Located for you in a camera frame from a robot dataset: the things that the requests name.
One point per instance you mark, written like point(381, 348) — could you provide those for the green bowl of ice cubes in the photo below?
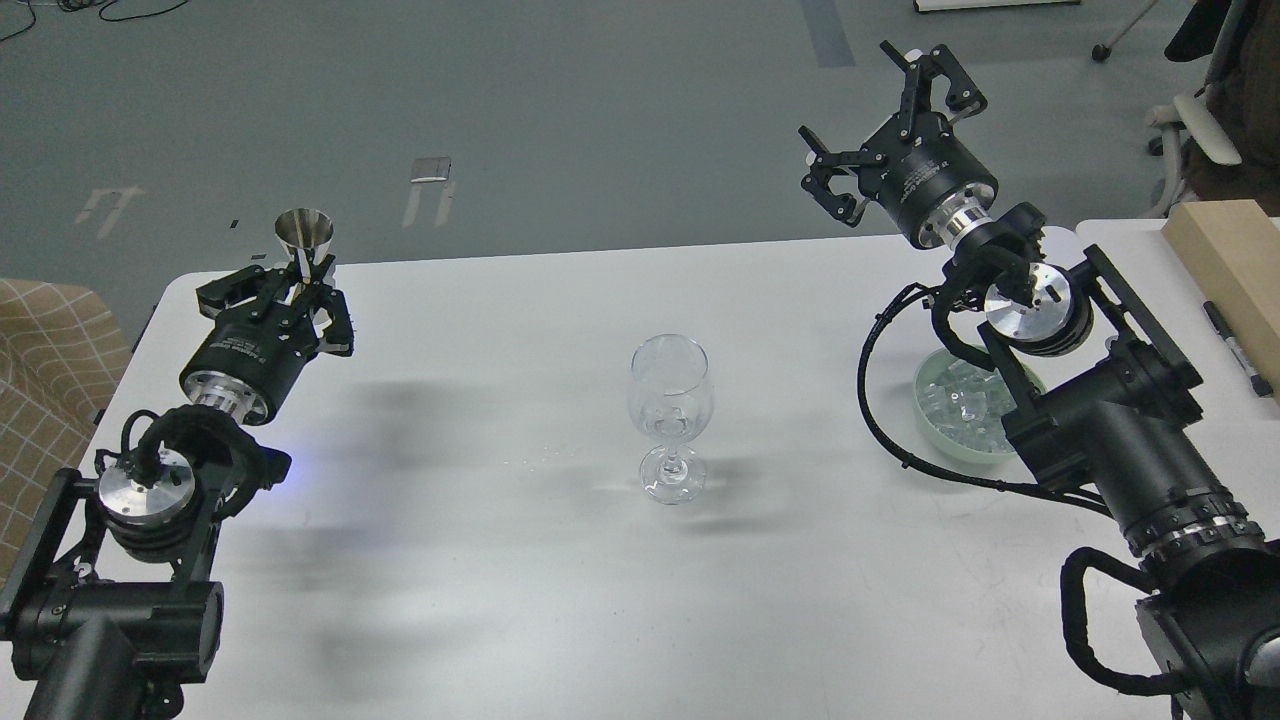
point(960, 409)

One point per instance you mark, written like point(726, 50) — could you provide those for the clear wine glass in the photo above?
point(671, 401)

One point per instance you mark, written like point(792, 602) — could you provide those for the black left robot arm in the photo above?
point(112, 610)

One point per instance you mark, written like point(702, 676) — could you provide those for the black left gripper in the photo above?
point(256, 351)

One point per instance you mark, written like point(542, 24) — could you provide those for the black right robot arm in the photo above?
point(1102, 397)

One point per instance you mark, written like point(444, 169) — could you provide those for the steel cocktail jigger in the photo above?
point(305, 235)

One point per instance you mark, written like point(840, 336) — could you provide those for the office chair with wheels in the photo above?
point(1207, 31)

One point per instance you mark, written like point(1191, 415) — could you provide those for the black marker pen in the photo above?
point(1259, 385)

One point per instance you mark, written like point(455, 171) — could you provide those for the seated person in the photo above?
point(1246, 103)

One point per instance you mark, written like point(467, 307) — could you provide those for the beige checkered cloth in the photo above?
point(62, 357)

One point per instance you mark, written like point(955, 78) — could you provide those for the light wooden block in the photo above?
point(1231, 250)

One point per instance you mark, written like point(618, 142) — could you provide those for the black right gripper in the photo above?
point(930, 180)

